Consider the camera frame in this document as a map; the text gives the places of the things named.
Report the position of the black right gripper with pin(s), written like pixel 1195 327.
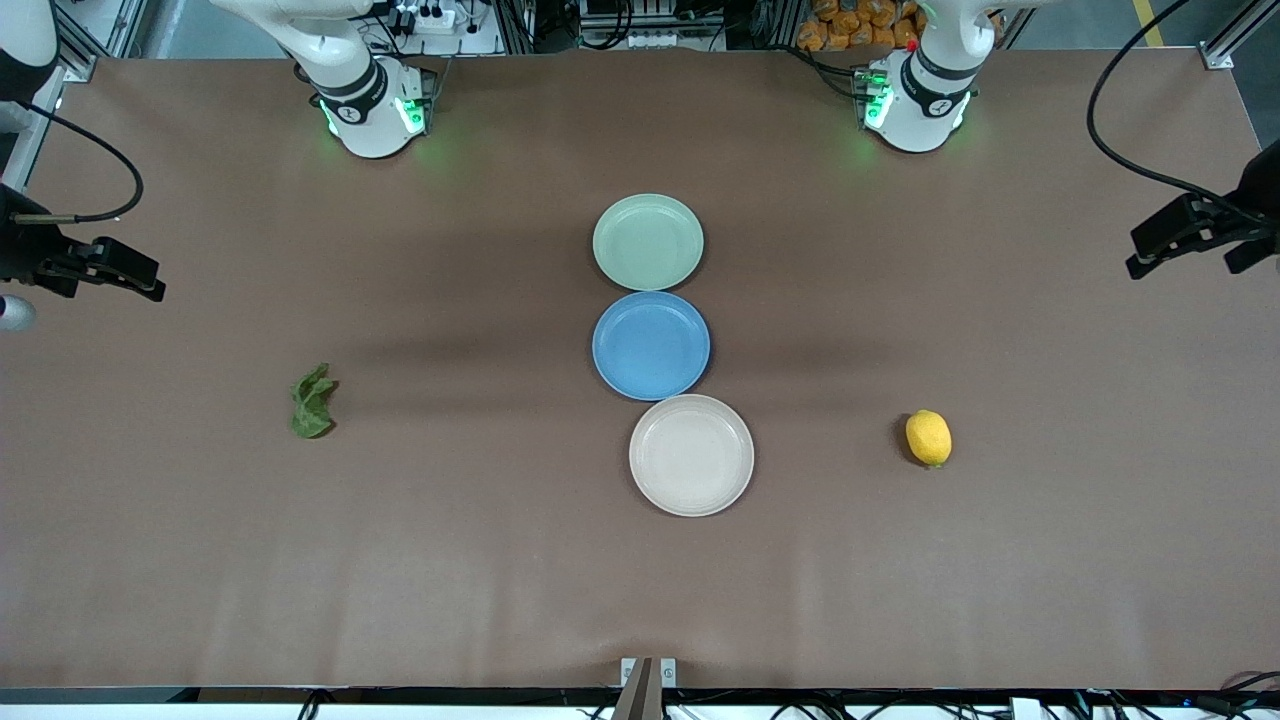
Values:
pixel 22 255

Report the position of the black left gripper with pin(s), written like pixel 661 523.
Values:
pixel 1262 192

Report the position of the green lettuce leaf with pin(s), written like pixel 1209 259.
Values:
pixel 312 405

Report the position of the yellow lemon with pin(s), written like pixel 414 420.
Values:
pixel 928 437

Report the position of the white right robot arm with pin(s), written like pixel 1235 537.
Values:
pixel 370 110

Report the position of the pile of orange fruits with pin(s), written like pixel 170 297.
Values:
pixel 850 25

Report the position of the white power strip black plugs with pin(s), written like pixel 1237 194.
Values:
pixel 440 20

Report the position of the small white box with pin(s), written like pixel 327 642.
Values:
pixel 1027 710

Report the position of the light green round plate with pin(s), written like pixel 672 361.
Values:
pixel 648 242

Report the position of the blue round plate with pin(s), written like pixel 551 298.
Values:
pixel 650 345

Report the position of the beige round plate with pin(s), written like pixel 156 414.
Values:
pixel 690 455

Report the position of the aluminium frame post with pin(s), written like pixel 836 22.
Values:
pixel 1240 35
pixel 38 150

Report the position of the metal bracket with post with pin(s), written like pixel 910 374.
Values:
pixel 640 700

